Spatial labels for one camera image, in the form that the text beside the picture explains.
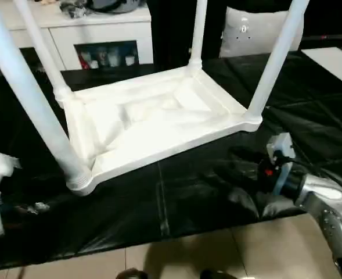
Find black table mat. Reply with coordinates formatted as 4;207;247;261
0;49;342;273

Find white flat board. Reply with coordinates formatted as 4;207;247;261
301;46;342;91

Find white plastic table top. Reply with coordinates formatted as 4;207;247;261
55;65;264;196

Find grey cushion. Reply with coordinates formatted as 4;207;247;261
219;6;305;59

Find black cabinet with yellow label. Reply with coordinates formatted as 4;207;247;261
150;0;229;67

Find white glass-door cabinet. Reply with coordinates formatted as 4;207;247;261
0;0;154;73

